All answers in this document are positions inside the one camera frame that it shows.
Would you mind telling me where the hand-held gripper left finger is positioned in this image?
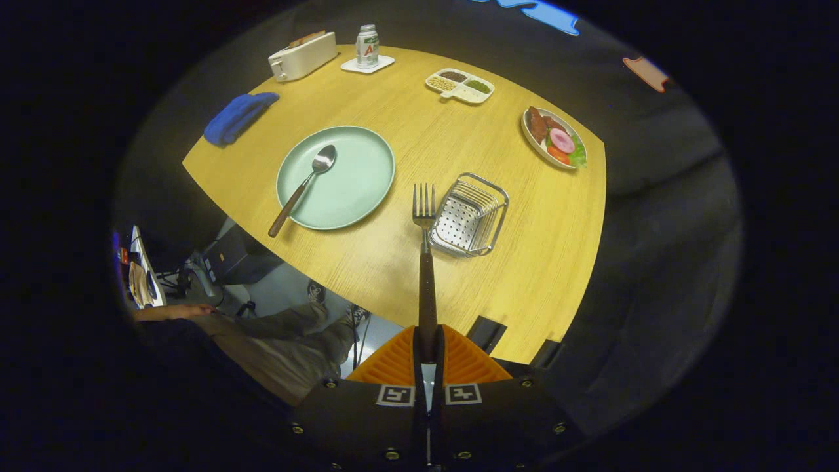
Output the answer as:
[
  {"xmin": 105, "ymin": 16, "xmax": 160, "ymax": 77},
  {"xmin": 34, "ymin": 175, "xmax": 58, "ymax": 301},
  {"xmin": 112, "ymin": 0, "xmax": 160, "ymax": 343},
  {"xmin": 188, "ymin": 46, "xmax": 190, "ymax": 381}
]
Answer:
[{"xmin": 288, "ymin": 324, "xmax": 430, "ymax": 472}]

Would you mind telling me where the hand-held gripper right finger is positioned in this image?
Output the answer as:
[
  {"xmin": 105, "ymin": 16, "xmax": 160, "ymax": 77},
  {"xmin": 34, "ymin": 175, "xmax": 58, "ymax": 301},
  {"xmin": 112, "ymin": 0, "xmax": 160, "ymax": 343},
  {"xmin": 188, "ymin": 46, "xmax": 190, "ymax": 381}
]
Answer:
[{"xmin": 429, "ymin": 324, "xmax": 584, "ymax": 469}]

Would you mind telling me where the fork with wooden handle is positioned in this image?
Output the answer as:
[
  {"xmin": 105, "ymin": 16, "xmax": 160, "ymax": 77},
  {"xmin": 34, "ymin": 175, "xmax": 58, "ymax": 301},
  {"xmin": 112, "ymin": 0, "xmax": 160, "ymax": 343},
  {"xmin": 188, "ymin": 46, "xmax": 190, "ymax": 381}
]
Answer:
[{"xmin": 412, "ymin": 183, "xmax": 439, "ymax": 364}]

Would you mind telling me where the spoon with wooden handle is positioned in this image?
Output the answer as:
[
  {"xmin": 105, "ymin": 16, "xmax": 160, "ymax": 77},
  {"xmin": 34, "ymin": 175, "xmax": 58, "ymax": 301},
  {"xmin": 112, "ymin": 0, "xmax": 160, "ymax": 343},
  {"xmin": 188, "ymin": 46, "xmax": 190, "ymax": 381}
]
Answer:
[{"xmin": 267, "ymin": 144, "xmax": 338, "ymax": 238}]

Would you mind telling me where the person's khaki trouser leg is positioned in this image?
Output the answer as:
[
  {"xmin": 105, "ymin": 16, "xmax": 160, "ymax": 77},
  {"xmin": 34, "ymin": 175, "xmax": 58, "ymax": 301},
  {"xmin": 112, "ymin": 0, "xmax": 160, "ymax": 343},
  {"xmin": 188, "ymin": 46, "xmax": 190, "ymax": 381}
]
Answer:
[
  {"xmin": 213, "ymin": 318, "xmax": 358, "ymax": 407},
  {"xmin": 229, "ymin": 303, "xmax": 330, "ymax": 339}
]

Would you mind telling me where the black computer case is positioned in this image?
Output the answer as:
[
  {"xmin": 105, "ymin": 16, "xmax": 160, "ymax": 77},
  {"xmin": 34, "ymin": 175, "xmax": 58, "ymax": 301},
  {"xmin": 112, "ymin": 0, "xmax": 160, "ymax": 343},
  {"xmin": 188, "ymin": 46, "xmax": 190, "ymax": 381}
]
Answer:
[{"xmin": 202, "ymin": 226, "xmax": 284, "ymax": 286}]

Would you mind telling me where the pale green plate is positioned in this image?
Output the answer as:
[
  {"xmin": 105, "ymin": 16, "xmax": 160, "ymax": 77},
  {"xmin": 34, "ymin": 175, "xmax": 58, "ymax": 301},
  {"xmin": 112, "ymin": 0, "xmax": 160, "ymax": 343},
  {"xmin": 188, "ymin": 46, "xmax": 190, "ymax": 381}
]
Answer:
[{"xmin": 276, "ymin": 126, "xmax": 396, "ymax": 231}]

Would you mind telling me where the white plate of food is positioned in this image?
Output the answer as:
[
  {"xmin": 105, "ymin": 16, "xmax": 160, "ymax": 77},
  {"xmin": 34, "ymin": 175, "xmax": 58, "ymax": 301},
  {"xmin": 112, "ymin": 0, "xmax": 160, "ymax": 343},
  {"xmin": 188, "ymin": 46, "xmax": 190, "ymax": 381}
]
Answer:
[{"xmin": 521, "ymin": 106, "xmax": 588, "ymax": 171}]

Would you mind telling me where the white monitor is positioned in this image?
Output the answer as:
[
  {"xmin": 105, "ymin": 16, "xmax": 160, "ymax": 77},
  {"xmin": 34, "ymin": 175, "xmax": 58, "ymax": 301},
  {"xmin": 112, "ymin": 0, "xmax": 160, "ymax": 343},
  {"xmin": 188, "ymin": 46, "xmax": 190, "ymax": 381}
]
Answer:
[{"xmin": 128, "ymin": 225, "xmax": 168, "ymax": 309}]

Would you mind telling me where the white divided dish of beans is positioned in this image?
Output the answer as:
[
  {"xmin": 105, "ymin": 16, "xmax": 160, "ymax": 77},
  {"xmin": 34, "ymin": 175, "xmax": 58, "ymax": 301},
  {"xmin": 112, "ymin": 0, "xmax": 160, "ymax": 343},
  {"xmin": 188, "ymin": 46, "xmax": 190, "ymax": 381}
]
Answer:
[{"xmin": 425, "ymin": 68, "xmax": 496, "ymax": 106}]

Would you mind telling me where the blue folded cloth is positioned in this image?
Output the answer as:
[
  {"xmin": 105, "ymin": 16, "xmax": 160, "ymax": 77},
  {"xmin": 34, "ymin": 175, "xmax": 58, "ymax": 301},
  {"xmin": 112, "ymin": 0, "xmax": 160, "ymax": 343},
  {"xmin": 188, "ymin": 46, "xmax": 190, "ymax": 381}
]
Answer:
[{"xmin": 203, "ymin": 92, "xmax": 280, "ymax": 146}]

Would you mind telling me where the white square coaster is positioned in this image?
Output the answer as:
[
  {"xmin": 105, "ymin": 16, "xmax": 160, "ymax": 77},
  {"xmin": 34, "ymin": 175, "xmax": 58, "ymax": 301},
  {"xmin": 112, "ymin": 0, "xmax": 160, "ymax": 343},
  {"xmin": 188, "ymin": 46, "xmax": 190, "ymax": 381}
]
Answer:
[{"xmin": 340, "ymin": 54, "xmax": 396, "ymax": 74}]

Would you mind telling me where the white toaster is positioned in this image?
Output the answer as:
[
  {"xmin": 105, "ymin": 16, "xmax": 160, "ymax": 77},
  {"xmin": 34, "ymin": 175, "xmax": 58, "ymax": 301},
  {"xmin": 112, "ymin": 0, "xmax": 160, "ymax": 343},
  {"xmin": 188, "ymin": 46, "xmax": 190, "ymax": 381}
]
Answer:
[{"xmin": 268, "ymin": 31, "xmax": 338, "ymax": 83}]

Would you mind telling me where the small clear drink bottle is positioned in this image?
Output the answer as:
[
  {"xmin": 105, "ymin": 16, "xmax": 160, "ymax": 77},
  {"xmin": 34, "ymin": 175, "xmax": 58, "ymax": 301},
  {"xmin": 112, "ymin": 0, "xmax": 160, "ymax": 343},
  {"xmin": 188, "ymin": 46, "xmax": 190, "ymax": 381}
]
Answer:
[{"xmin": 355, "ymin": 24, "xmax": 380, "ymax": 69}]

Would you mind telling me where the black table leg bracket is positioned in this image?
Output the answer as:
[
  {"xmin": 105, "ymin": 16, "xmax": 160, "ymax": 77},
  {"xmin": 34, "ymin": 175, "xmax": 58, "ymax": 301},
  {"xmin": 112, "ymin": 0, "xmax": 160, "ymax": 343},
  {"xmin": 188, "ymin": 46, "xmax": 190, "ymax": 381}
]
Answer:
[
  {"xmin": 530, "ymin": 339, "xmax": 562, "ymax": 369},
  {"xmin": 467, "ymin": 316, "xmax": 507, "ymax": 355}
]

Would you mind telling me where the metal wire basket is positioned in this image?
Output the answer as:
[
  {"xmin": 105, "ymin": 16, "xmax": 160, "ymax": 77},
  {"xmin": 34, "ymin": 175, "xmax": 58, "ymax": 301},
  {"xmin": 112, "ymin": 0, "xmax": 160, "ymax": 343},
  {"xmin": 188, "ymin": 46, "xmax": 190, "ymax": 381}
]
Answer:
[{"xmin": 429, "ymin": 172, "xmax": 510, "ymax": 258}]

